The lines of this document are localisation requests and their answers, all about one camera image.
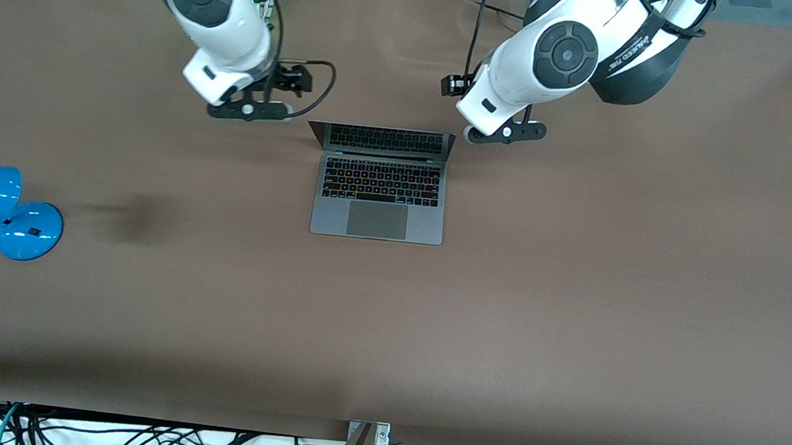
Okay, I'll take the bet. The grey laptop computer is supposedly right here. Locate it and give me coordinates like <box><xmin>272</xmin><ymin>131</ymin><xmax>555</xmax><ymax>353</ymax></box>
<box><xmin>297</xmin><ymin>119</ymin><xmax>458</xmax><ymax>247</ymax></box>

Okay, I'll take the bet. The small metal clamp bracket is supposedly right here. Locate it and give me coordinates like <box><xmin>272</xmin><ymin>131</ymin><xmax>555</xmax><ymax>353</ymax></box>
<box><xmin>346</xmin><ymin>419</ymin><xmax>392</xmax><ymax>445</ymax></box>

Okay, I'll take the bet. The teal floor cable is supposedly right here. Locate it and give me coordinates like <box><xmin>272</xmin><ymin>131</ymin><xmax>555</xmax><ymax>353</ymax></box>
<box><xmin>0</xmin><ymin>401</ymin><xmax>23</xmax><ymax>445</ymax></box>

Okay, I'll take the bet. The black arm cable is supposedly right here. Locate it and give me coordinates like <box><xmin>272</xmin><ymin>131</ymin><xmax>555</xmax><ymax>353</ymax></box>
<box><xmin>464</xmin><ymin>0</ymin><xmax>716</xmax><ymax>102</ymax></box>
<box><xmin>229</xmin><ymin>0</ymin><xmax>344</xmax><ymax>124</ymax></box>

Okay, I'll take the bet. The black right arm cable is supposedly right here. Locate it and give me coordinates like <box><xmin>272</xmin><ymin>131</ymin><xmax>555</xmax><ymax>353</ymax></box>
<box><xmin>229</xmin><ymin>0</ymin><xmax>344</xmax><ymax>124</ymax></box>

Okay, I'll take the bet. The black base power cable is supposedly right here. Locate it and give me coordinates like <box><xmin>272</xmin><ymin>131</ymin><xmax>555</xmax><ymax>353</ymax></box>
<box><xmin>485</xmin><ymin>1</ymin><xmax>528</xmax><ymax>22</ymax></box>

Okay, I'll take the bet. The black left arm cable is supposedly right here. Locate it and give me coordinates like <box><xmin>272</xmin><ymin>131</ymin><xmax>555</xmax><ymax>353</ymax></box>
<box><xmin>464</xmin><ymin>0</ymin><xmax>716</xmax><ymax>102</ymax></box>

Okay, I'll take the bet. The brown table mat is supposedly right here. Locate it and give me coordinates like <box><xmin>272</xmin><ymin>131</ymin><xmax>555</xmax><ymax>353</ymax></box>
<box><xmin>0</xmin><ymin>0</ymin><xmax>792</xmax><ymax>445</ymax></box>

